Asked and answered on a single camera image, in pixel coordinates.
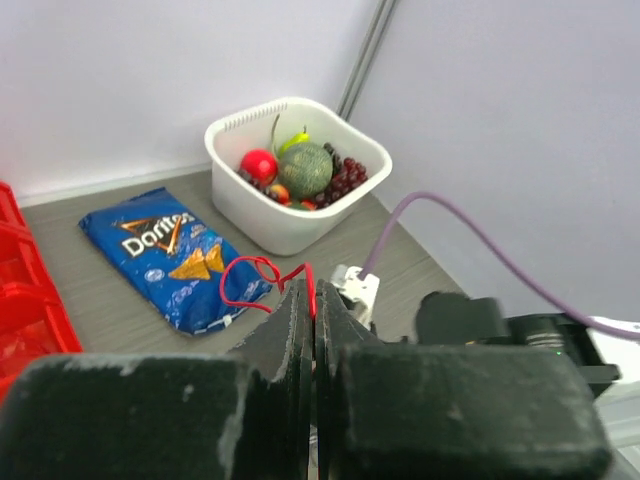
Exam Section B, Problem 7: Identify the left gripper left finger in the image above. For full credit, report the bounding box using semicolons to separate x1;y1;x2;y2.
1;280;312;479

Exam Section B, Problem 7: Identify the white plastic basket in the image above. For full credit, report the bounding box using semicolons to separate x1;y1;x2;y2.
204;97;392;256

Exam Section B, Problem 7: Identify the green pear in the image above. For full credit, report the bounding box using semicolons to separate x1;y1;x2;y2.
278;126;310;156

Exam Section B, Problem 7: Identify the dark red grape bunch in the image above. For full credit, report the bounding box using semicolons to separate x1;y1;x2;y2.
312;143;368;209

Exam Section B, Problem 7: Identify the red apple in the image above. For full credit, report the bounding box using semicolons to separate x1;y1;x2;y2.
240;149;278;186

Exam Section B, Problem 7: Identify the blue Doritos chip bag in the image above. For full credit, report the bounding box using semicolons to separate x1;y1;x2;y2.
79;188;271;336

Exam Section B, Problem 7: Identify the right aluminium frame post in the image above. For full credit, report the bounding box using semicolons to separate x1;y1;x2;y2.
336;0;400;121

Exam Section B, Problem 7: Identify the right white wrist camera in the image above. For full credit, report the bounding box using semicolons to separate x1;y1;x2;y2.
330;264;380;333

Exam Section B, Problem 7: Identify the red plastic bin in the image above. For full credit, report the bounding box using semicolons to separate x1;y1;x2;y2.
1;183;83;396

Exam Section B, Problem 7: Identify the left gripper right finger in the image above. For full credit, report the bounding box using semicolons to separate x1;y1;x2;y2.
315;281;613;479

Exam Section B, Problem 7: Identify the green melon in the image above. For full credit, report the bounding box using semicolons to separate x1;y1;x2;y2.
278;142;333;199

